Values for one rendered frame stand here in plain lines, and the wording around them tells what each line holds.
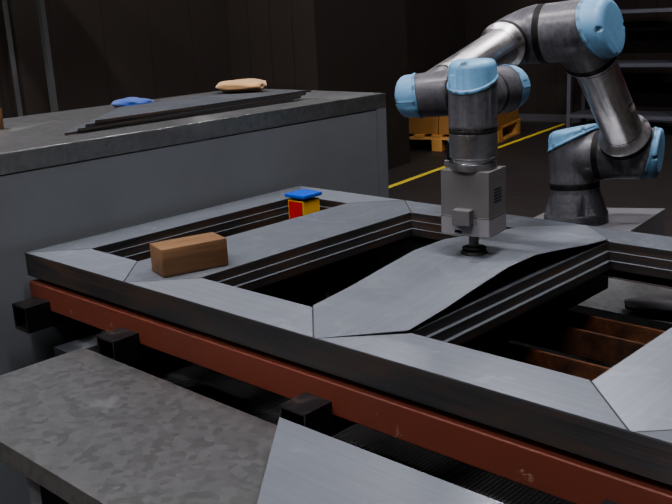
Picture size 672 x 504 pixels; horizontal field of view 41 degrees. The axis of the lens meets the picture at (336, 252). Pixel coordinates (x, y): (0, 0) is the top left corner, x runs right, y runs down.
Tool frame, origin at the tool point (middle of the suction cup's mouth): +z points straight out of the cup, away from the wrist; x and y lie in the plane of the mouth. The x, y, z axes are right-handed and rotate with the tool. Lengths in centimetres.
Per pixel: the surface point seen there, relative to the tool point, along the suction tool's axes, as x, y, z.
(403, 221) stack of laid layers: 30.5, -31.4, 3.6
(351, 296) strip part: -21.9, -9.3, 1.0
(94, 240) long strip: -13, -77, 2
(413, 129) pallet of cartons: 574, -344, 72
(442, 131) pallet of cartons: 578, -317, 73
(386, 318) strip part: -27.0, -0.1, 1.4
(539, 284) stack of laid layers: 2.6, 10.1, 3.6
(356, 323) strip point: -30.0, -3.1, 1.6
